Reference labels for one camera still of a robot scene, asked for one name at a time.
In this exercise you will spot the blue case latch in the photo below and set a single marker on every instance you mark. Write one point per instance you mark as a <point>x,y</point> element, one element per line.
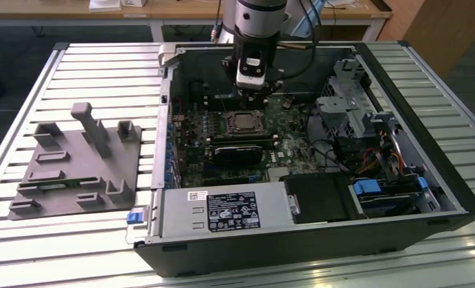
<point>136,216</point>

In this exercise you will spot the green motherboard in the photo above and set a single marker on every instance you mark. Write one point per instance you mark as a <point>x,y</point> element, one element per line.
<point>288,150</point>

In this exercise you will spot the black open PC case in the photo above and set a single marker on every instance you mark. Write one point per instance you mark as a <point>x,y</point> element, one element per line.
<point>260,255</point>

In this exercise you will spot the blue plastic clip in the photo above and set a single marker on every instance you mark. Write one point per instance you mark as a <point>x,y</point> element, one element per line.
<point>421,183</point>

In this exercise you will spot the black plastic shroud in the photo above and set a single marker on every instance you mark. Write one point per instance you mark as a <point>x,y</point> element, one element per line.
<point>316,198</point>

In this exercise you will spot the blue expansion slot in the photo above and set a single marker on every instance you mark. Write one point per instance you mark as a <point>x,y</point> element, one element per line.
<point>209,164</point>

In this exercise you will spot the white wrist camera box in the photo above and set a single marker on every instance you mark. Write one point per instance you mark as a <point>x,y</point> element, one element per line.
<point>249,81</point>

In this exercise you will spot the white printed box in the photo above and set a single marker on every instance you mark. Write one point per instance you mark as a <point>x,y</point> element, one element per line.
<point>134,3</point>

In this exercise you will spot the black RAM slot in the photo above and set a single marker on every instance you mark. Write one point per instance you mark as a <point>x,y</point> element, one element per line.
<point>240,138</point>
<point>214,102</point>
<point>240,143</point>

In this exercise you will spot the silver square CPU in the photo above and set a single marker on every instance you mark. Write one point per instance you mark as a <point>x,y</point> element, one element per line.
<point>246,121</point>

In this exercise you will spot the black graphics card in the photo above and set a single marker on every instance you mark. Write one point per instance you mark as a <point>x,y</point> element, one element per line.
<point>236,154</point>

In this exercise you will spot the wooden cabinet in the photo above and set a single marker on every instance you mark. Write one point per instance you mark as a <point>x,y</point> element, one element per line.
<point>440,30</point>

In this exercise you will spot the small silver heat sink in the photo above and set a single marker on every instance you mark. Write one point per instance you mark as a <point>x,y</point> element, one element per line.
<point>277,174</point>

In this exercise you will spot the grey parts rack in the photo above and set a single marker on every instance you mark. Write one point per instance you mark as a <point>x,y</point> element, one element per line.
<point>72,168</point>

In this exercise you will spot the silver metal drive cage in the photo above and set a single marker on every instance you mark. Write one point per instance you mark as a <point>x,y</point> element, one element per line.
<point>336,120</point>

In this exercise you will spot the silver power supply unit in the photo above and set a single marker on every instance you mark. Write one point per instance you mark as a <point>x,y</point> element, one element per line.
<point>180,210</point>

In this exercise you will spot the wooden desk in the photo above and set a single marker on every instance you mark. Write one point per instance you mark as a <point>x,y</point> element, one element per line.
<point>180,9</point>

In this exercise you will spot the green RAM stick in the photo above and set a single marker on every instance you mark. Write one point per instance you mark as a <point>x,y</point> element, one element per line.
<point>72,182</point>

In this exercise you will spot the hard disk in blue carrier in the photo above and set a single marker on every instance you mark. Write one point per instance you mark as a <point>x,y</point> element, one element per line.
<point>364,187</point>

